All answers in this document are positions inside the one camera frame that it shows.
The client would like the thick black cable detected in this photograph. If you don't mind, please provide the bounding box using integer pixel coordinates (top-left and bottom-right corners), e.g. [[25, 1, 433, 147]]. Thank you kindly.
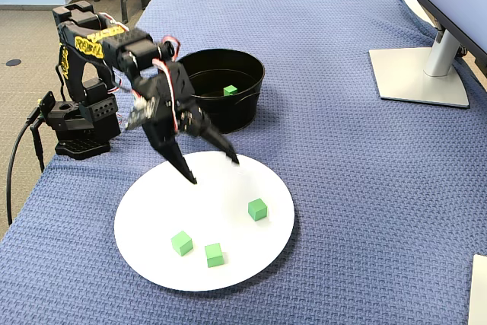
[[5, 106, 41, 227]]

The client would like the white round plate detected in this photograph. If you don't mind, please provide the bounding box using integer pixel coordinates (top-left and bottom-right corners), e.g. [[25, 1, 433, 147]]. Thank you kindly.
[[113, 151, 296, 292]]

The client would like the black round metal bucket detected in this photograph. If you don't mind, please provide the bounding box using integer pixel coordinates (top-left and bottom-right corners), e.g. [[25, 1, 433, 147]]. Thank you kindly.
[[177, 48, 266, 135]]

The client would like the monitor on silver stand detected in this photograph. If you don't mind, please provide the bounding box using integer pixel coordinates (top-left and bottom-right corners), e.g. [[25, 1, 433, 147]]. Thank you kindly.
[[368, 0, 487, 110]]

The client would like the red white servo wire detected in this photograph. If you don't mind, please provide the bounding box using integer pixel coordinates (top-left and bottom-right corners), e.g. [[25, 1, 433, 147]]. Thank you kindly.
[[151, 35, 183, 134]]

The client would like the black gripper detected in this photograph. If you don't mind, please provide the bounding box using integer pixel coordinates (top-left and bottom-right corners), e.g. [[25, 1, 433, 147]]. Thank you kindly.
[[130, 61, 241, 186]]

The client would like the bare wrist camera circuit board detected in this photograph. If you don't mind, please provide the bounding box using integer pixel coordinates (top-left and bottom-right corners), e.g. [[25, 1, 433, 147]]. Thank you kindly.
[[123, 98, 157, 130]]

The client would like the white flat object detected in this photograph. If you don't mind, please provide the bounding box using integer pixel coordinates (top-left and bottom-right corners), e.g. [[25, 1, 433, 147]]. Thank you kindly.
[[466, 253, 487, 325]]

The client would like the blue woven tablecloth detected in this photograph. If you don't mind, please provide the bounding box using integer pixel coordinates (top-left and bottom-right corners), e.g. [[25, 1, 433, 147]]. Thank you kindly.
[[0, 0, 487, 325]]

